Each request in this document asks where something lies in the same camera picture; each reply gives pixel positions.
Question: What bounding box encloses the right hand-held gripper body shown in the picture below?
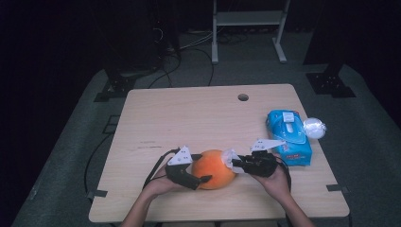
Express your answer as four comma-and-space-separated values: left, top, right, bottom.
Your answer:
245, 138, 287, 179

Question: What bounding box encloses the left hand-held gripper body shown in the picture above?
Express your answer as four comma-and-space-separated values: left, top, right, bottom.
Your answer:
164, 145, 194, 187

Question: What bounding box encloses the large round orange fruit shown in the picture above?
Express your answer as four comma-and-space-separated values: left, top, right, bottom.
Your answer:
190, 148, 237, 191

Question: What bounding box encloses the blue wet wipes pack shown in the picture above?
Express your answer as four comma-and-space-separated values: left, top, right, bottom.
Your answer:
266, 109, 313, 167

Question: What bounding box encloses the person's right hand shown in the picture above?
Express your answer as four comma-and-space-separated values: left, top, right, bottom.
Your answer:
251, 163, 291, 204

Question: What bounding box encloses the person's left hand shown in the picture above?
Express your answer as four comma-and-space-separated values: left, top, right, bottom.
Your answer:
142, 166, 182, 199

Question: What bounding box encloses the clear plastic ball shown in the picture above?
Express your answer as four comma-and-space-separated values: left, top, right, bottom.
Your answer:
302, 116, 328, 141

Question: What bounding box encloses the black tape strip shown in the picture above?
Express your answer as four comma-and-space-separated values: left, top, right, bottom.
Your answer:
325, 183, 351, 194
86, 189, 109, 200

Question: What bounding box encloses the black stand base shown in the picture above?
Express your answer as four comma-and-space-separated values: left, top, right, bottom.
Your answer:
93, 70, 138, 103
305, 71, 357, 99

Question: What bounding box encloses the left hand-held gripper cable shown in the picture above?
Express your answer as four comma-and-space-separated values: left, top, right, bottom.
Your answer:
141, 148, 182, 191

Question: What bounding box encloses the hand-held gripper cable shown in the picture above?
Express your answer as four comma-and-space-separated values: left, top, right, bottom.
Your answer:
275, 156, 293, 194
141, 148, 182, 191

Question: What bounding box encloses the right hand-held gripper cable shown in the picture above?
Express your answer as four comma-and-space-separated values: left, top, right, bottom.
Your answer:
275, 156, 293, 194

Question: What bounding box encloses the black floor cable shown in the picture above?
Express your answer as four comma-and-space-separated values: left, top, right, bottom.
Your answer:
184, 46, 216, 87
147, 52, 183, 90
83, 131, 111, 196

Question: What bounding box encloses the pale metal stand frame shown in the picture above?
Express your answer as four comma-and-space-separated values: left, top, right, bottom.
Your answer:
211, 0, 292, 65

